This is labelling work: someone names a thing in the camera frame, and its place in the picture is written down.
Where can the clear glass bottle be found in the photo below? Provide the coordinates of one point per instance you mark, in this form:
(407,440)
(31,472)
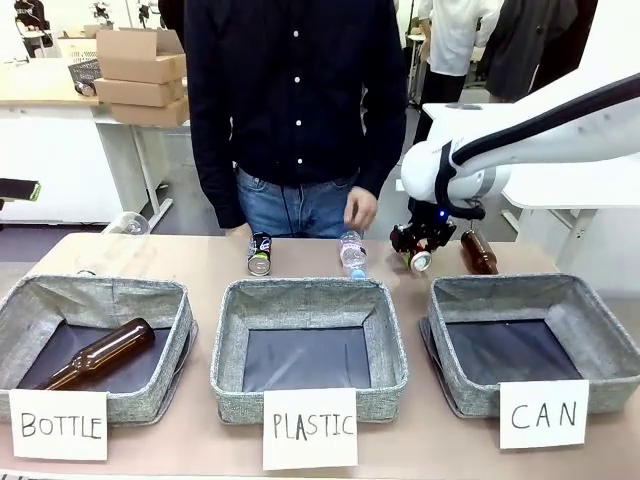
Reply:
(131,223)

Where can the person right forearm dark sleeve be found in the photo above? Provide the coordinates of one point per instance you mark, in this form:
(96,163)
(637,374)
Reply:
(215,180)

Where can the blue jeans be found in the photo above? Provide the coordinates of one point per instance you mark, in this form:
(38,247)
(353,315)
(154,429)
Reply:
(295,210)

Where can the white plastic basket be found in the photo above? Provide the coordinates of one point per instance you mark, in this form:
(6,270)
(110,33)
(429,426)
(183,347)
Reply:
(75,50)

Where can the clear plastic water bottle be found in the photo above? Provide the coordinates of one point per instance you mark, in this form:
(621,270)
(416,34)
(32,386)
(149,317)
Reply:
(352,252)

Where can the background person dark coat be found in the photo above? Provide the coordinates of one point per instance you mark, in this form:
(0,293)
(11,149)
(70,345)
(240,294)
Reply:
(535,45)

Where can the paper label reading plastic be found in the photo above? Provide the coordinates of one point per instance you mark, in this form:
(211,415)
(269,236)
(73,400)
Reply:
(310,427)

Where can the open cardboard box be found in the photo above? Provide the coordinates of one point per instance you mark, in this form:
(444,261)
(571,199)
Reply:
(140,55)

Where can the paper label reading can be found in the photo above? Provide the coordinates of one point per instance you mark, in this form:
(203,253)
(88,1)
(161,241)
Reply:
(544,414)

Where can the grey fabric basket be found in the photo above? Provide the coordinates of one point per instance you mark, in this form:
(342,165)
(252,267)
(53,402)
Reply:
(310,295)
(505,295)
(165,320)

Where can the background person white coat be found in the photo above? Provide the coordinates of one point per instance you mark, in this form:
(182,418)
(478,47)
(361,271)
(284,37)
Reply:
(457,40)

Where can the brown glass bottle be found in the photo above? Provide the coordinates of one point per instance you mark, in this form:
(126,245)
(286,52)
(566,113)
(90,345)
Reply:
(478,254)
(110,346)

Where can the paper label reading bottle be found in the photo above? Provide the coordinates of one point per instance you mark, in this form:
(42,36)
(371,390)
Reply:
(57,425)

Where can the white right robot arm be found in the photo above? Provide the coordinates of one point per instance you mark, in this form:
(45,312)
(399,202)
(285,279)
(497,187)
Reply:
(550,135)

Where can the black drink can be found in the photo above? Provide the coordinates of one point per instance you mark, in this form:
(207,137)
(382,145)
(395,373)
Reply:
(260,252)

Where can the person left forearm dark sleeve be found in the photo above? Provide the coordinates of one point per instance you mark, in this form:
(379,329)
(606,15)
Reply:
(385,150)

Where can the white wooden-top desk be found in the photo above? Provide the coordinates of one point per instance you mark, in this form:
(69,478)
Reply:
(50,130)

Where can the flat cardboard box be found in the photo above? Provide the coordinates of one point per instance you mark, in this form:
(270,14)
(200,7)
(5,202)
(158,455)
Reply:
(140,92)
(150,112)

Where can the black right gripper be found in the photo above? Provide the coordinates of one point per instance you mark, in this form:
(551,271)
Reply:
(429,225)

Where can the person torso dark shirt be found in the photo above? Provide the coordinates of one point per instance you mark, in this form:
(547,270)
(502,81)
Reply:
(295,90)

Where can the person left hand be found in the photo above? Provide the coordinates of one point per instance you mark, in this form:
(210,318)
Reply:
(362,210)

